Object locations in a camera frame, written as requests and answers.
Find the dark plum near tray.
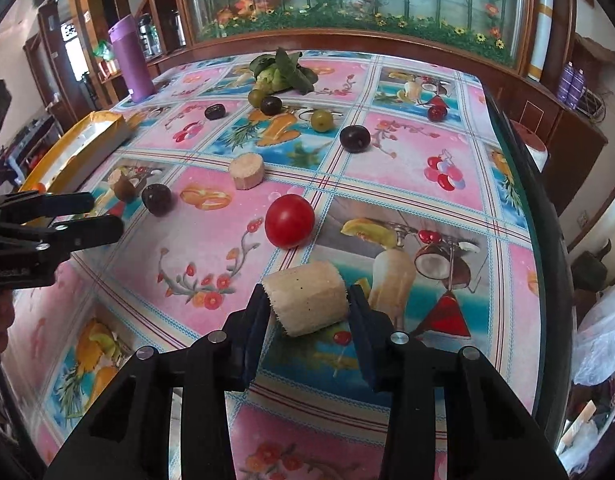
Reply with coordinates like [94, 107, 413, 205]
[141, 183, 174, 217]

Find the red tomato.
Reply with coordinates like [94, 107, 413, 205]
[264, 194, 315, 249]

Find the wooden cabinet painted glass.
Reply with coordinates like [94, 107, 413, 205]
[172, 0, 538, 78]

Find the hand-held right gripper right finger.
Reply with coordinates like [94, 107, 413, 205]
[348, 284, 568, 480]

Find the green leafy vegetable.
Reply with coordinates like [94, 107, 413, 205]
[248, 47, 318, 95]

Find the brown kiwi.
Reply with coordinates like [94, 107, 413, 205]
[112, 176, 138, 204]

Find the dark thermos flask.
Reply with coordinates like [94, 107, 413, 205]
[170, 10, 187, 48]

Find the printed fruit tablecloth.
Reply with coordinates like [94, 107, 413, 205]
[2, 50, 541, 480]

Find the brown wicker basket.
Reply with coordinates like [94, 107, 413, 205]
[575, 34, 613, 67]

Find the purple tumbler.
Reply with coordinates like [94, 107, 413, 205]
[108, 15, 157, 103]

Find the yellow rimmed white tray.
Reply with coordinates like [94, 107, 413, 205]
[20, 111, 133, 196]

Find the white plastic bag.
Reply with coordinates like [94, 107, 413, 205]
[572, 285, 615, 386]

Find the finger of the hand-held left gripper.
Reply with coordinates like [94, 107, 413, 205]
[37, 215, 124, 251]
[7, 191, 95, 221]

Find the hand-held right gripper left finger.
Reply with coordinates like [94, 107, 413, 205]
[44, 282, 270, 480]

